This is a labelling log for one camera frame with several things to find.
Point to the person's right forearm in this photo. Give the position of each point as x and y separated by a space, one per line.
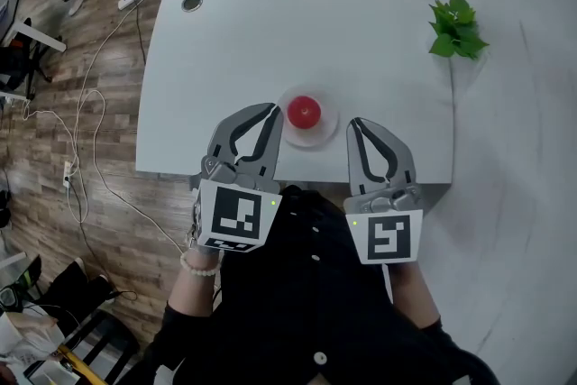
412 293

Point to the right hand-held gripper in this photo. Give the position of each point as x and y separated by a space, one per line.
387 239

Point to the person's black buttoned clothing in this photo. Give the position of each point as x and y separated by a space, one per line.
293 306

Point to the person's left forearm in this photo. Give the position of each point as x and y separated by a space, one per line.
191 290

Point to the white plate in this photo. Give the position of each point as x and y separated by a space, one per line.
325 135

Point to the green leafy plant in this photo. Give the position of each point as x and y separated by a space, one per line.
457 29

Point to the red apple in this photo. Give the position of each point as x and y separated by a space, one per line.
304 112

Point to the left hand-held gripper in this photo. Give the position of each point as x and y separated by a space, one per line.
236 216

